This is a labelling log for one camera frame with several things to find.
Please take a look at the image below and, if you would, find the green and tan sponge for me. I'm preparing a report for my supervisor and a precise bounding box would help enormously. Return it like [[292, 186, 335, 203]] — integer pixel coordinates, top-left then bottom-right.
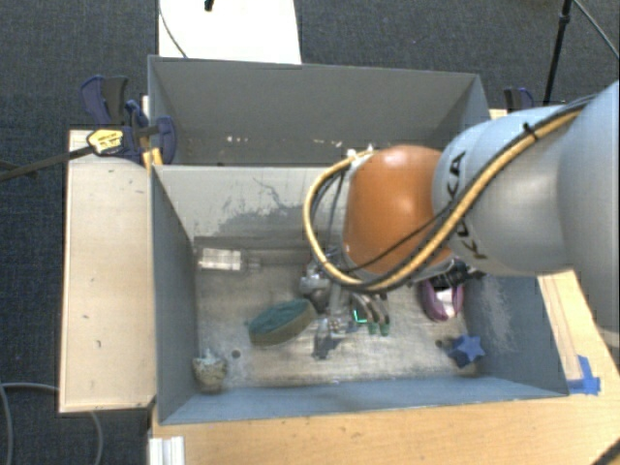
[[247, 297, 318, 347]]

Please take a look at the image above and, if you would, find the purple curved object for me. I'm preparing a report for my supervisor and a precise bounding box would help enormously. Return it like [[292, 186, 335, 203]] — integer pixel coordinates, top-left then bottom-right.
[[417, 278, 467, 324]]

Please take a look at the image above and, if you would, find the clear plastic bottle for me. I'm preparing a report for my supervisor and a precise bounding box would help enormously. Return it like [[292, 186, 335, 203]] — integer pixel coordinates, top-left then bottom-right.
[[197, 246, 264, 273]]

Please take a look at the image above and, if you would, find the beige speckled lump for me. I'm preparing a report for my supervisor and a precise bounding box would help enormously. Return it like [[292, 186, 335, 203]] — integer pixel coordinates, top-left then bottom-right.
[[192, 348, 230, 392]]

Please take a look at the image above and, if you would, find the blue star block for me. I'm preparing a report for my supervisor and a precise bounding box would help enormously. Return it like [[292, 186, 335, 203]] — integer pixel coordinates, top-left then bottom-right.
[[447, 333, 486, 369]]

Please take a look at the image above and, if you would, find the grey metal bin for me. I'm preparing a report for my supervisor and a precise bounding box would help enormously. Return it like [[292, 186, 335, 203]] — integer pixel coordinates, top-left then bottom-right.
[[146, 54, 571, 426]]

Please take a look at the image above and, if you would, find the pale wood board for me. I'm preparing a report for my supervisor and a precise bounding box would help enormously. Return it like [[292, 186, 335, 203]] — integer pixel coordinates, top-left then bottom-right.
[[57, 128, 159, 414]]

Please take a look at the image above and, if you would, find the black cylinder on white bracket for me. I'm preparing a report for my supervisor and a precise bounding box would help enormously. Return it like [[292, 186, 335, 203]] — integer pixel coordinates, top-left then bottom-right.
[[436, 260, 484, 292]]

